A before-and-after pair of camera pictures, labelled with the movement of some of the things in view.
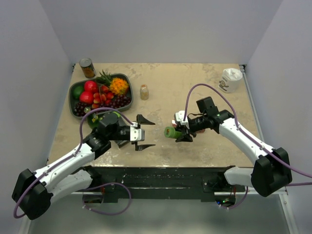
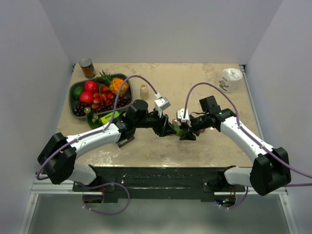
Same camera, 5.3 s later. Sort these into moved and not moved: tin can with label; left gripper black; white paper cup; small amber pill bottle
Moved: left gripper black
Not moved: tin can with label; white paper cup; small amber pill bottle
